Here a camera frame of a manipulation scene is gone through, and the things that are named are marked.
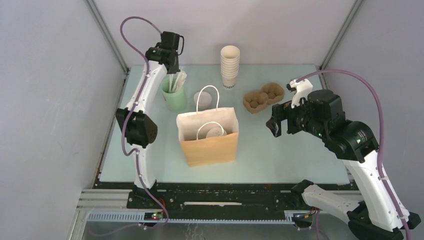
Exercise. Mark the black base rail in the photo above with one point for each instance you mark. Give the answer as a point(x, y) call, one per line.
point(204, 203)

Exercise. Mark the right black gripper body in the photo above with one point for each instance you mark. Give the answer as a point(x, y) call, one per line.
point(298, 118)

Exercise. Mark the single white paper cup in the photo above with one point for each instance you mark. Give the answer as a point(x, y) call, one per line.
point(216, 132)

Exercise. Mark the white plastic lids stack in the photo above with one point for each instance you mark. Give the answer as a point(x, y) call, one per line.
point(203, 99)

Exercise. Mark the wrapped white straws bundle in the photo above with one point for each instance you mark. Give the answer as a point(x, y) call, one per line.
point(176, 81)

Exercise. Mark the brown pulp cup carrier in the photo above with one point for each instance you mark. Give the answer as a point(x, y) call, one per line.
point(258, 100)

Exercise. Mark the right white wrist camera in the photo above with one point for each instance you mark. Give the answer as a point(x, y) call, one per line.
point(301, 90)

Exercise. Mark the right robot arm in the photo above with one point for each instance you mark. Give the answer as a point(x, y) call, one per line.
point(321, 114)

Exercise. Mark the green straw holder cup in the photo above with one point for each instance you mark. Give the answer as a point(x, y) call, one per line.
point(175, 101)

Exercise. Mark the stack of paper cups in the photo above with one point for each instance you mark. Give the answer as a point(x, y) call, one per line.
point(229, 65)

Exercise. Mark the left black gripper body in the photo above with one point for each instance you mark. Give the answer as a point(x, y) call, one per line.
point(175, 68)

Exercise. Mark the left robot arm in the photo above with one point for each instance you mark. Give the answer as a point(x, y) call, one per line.
point(138, 130)

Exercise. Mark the brown paper bag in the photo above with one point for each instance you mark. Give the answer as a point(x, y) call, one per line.
point(192, 129)

